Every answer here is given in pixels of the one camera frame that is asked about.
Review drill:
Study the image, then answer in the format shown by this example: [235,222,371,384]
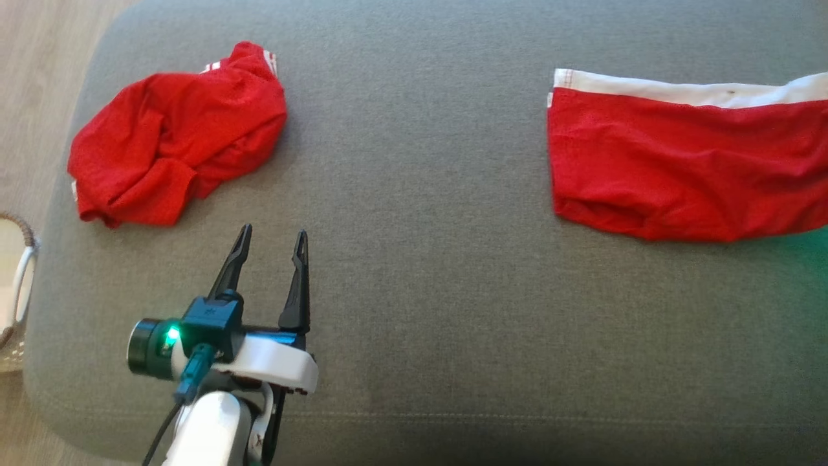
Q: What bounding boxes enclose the grey fabric sofa seat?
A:
[23,0,828,466]

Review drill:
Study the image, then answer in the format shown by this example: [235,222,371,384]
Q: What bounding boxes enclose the red shorts with white waistband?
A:
[547,68,828,243]

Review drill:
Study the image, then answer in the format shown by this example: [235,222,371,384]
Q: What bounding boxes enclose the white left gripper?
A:
[127,224,319,395]

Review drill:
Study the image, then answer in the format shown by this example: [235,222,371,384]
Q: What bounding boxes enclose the left arm teal-plug black cable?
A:
[141,343,217,466]

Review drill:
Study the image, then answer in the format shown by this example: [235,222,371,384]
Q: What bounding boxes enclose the woven laundry basket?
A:
[0,212,41,375]

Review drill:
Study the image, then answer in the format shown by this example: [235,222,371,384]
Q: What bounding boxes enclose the red white basketball jersey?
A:
[67,41,289,228]

